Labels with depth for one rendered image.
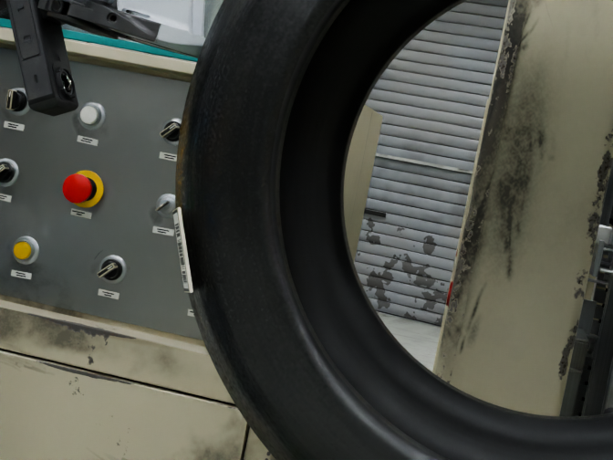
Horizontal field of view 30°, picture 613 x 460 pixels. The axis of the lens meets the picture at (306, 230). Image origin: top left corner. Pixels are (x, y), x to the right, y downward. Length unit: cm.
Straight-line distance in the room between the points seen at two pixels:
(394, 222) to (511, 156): 938
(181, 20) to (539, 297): 46
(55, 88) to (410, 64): 971
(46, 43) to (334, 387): 37
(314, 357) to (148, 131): 84
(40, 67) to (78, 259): 69
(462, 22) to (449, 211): 170
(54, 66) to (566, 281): 53
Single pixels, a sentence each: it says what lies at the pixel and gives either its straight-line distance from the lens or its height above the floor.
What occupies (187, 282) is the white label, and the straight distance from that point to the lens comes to 80.
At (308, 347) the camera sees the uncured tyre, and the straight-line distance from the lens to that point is 78.
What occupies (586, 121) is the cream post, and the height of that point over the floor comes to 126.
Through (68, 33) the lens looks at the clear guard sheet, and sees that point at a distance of 159.
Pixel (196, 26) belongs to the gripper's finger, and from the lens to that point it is 95.
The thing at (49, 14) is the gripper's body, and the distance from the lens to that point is 94.
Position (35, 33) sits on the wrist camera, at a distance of 95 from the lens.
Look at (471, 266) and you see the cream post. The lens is 115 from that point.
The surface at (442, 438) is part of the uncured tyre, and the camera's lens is 105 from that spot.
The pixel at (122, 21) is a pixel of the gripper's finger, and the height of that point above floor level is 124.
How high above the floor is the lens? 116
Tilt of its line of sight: 3 degrees down
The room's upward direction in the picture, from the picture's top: 11 degrees clockwise
